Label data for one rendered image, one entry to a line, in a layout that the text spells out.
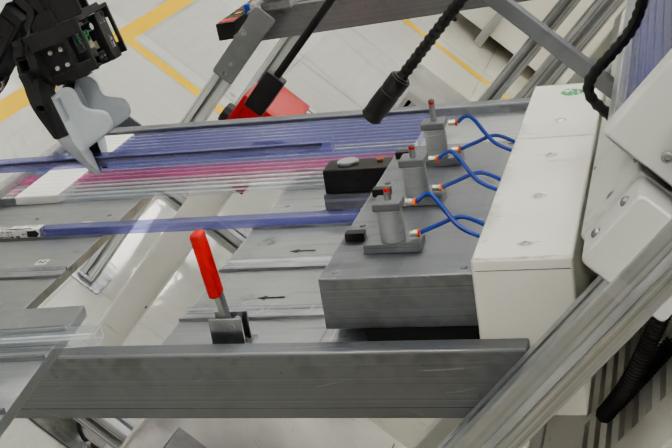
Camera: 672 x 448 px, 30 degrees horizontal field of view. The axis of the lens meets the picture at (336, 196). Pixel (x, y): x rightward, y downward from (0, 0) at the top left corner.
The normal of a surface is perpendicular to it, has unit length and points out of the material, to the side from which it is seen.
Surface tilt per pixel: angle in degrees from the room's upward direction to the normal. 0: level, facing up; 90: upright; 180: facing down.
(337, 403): 90
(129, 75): 0
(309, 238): 43
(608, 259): 90
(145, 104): 0
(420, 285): 90
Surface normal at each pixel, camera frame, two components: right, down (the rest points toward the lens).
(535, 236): -0.15, -0.93
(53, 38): -0.25, 0.36
